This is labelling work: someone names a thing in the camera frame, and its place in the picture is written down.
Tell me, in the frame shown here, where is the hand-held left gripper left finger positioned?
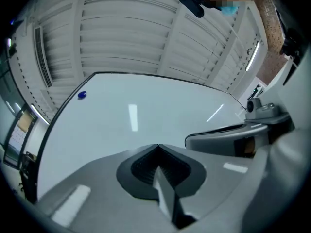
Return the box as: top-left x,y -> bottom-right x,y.
36,143 -> 175,233

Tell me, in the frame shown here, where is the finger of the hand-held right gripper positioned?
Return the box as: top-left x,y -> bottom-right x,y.
184,123 -> 270,158

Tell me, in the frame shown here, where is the ceiling air vent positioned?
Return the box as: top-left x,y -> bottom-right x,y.
34,25 -> 53,88

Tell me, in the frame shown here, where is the grey gripper camera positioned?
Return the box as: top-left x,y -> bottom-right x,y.
245,97 -> 291,125

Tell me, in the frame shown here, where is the long ceiling light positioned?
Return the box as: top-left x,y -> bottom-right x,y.
30,103 -> 51,125
245,40 -> 260,72

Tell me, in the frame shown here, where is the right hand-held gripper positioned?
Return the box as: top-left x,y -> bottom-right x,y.
261,45 -> 311,135

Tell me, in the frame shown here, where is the black head-worn camera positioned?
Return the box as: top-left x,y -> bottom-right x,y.
178,0 -> 205,18

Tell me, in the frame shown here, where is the brown and white door poster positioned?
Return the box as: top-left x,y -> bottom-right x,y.
9,110 -> 37,152

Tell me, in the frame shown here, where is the black device mount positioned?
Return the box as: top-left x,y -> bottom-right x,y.
279,28 -> 304,58

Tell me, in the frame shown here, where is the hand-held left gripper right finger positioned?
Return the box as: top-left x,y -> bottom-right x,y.
158,143 -> 265,233

